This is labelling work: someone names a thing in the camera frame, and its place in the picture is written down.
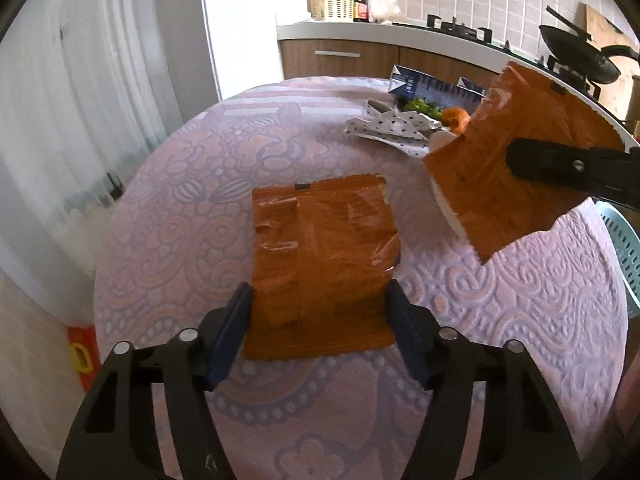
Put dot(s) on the wooden kitchen cabinet white counter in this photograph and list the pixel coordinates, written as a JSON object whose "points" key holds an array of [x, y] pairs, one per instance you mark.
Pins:
{"points": [[340, 62]]}

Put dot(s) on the clear plastic bag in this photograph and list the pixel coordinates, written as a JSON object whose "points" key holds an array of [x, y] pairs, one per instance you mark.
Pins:
{"points": [[386, 5]]}

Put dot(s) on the green vegetable scraps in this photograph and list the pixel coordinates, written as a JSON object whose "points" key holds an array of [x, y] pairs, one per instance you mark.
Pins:
{"points": [[420, 107]]}

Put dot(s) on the blue and white milk carton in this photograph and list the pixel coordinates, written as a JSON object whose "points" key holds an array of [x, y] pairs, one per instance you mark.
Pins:
{"points": [[402, 82], [470, 92]]}

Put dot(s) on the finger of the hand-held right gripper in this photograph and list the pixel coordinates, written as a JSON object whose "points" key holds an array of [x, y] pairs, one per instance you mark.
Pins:
{"points": [[550, 162]]}

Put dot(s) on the white polka dot cloth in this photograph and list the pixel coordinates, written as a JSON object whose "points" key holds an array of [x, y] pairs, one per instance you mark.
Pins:
{"points": [[385, 127]]}

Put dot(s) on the light blue plastic basket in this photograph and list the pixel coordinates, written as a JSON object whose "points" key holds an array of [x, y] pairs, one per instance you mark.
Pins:
{"points": [[622, 250]]}

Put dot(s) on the red and yellow toy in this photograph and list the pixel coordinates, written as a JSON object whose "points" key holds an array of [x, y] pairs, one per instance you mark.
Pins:
{"points": [[82, 355]]}

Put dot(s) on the black gas stove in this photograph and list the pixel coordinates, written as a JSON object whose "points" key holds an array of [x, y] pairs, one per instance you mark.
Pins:
{"points": [[460, 32]]}

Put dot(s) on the black wok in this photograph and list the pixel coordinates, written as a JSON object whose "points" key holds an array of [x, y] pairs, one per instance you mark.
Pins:
{"points": [[575, 47]]}

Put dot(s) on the white curtain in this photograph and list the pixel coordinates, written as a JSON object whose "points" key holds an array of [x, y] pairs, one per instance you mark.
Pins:
{"points": [[125, 60]]}

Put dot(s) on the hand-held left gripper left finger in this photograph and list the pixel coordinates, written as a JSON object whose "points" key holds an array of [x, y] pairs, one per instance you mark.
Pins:
{"points": [[232, 330]]}

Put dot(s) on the torn orange plastic wrapper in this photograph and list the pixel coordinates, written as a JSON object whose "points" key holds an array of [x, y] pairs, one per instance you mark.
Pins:
{"points": [[480, 170]]}

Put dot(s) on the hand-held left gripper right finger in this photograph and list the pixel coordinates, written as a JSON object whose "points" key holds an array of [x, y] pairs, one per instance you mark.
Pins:
{"points": [[407, 332]]}

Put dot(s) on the wooden cutting board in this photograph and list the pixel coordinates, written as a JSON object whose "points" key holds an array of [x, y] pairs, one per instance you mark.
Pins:
{"points": [[607, 27]]}

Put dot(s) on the pink patterned tablecloth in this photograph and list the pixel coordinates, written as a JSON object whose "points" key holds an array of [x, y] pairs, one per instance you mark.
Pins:
{"points": [[200, 185]]}

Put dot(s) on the beige utensil basket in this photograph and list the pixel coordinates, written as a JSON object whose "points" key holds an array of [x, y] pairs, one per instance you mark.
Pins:
{"points": [[332, 5]]}

